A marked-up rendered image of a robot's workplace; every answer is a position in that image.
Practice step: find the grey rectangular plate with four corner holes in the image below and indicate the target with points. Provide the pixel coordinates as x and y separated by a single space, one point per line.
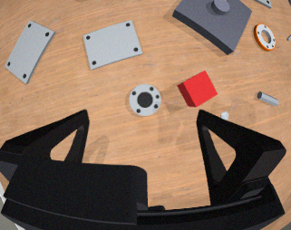
266 3

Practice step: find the red cube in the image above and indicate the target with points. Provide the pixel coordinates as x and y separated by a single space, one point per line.
197 90

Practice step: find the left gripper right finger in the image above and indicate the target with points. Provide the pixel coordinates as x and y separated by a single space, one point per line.
257 155

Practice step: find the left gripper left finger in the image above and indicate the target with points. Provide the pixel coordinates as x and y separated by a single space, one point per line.
38 143

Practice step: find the white round flange plate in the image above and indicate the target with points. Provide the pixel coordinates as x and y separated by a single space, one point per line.
258 37

